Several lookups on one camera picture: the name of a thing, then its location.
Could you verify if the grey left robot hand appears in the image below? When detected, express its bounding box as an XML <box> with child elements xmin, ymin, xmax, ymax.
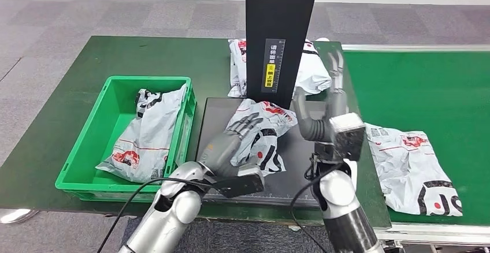
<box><xmin>198</xmin><ymin>112</ymin><xmax>265</xmax><ymax>178</ymax></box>

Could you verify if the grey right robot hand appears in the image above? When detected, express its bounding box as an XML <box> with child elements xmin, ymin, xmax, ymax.
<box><xmin>292</xmin><ymin>49</ymin><xmax>350</xmax><ymax>143</ymax></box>

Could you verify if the white poly mailer parcel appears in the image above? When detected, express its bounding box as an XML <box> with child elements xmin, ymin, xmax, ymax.
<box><xmin>365</xmin><ymin>122</ymin><xmax>464</xmax><ymax>218</ymax></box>
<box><xmin>95</xmin><ymin>84</ymin><xmax>188</xmax><ymax>184</ymax></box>
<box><xmin>225</xmin><ymin>98</ymin><xmax>299</xmax><ymax>177</ymax></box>
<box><xmin>228</xmin><ymin>39</ymin><xmax>333</xmax><ymax>99</ymax></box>

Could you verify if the green conveyor belt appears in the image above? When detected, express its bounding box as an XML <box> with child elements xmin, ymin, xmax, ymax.
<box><xmin>342</xmin><ymin>51</ymin><xmax>490</xmax><ymax>225</ymax></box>

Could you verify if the black inbound scanner machine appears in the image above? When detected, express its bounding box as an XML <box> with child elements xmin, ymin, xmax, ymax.
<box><xmin>195</xmin><ymin>0</ymin><xmax>337</xmax><ymax>208</ymax></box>

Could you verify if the green plastic crate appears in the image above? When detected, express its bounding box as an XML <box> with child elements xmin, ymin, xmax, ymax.
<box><xmin>54</xmin><ymin>76</ymin><xmax>197</xmax><ymax>202</ymax></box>

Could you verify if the shiny metal floor base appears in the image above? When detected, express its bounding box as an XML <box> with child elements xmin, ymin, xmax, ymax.
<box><xmin>0</xmin><ymin>209</ymin><xmax>40</xmax><ymax>225</ymax></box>

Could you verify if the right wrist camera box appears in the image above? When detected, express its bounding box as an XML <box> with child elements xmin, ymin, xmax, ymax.
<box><xmin>329</xmin><ymin>113</ymin><xmax>366</xmax><ymax>163</ymax></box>

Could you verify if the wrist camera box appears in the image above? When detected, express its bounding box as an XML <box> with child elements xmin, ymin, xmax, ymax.
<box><xmin>329</xmin><ymin>113</ymin><xmax>366</xmax><ymax>163</ymax></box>
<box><xmin>220</xmin><ymin>167</ymin><xmax>266</xmax><ymax>199</ymax></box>

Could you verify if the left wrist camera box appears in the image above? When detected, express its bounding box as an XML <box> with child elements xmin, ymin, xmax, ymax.
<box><xmin>220</xmin><ymin>167</ymin><xmax>266</xmax><ymax>199</ymax></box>

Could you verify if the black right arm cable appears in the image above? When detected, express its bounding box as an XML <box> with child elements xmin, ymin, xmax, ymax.
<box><xmin>289</xmin><ymin>163</ymin><xmax>341</xmax><ymax>253</ymax></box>

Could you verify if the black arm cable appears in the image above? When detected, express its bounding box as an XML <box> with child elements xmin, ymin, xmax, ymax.
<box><xmin>97</xmin><ymin>177</ymin><xmax>231</xmax><ymax>253</ymax></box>
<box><xmin>289</xmin><ymin>163</ymin><xmax>341</xmax><ymax>253</ymax></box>

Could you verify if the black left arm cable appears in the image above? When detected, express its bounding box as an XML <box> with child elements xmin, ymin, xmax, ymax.
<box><xmin>97</xmin><ymin>177</ymin><xmax>231</xmax><ymax>253</ymax></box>

